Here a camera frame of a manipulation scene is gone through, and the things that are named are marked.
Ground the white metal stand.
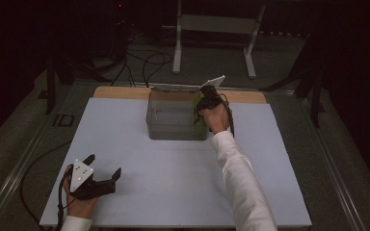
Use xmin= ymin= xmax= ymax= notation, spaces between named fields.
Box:
xmin=172 ymin=0 xmax=267 ymax=80

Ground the black looped floor cable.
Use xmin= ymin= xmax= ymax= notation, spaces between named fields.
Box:
xmin=125 ymin=50 xmax=173 ymax=89

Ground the green cartoon phone case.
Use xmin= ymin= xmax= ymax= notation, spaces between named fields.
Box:
xmin=191 ymin=91 xmax=208 ymax=128

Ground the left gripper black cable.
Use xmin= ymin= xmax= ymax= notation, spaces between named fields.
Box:
xmin=55 ymin=167 xmax=75 ymax=231

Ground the small black bracket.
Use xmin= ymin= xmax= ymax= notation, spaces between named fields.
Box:
xmin=52 ymin=113 xmax=76 ymax=128

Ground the long black floor cable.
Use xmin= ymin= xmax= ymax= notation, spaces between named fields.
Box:
xmin=19 ymin=139 xmax=73 ymax=227

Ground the transparent grey plastic box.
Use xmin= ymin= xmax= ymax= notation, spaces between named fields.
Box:
xmin=145 ymin=86 xmax=211 ymax=141

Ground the black metal stand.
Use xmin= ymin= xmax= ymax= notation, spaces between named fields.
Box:
xmin=38 ymin=52 xmax=76 ymax=116
xmin=259 ymin=30 xmax=328 ymax=129

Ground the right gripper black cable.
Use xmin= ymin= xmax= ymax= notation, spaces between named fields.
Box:
xmin=219 ymin=93 xmax=236 ymax=139

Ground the person's right hand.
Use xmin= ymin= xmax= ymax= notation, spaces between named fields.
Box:
xmin=199 ymin=102 xmax=231 ymax=135

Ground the person's left hand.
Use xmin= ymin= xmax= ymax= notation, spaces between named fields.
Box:
xmin=62 ymin=165 xmax=99 ymax=220

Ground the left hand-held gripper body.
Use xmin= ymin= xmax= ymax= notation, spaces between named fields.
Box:
xmin=69 ymin=158 xmax=117 ymax=202

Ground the white table sheet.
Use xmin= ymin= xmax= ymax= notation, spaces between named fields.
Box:
xmin=39 ymin=97 xmax=313 ymax=229

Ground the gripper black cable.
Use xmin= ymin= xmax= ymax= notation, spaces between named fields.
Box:
xmin=219 ymin=93 xmax=236 ymax=139
xmin=55 ymin=167 xmax=75 ymax=231

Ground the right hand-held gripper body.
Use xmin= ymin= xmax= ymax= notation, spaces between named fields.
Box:
xmin=198 ymin=74 xmax=226 ymax=112

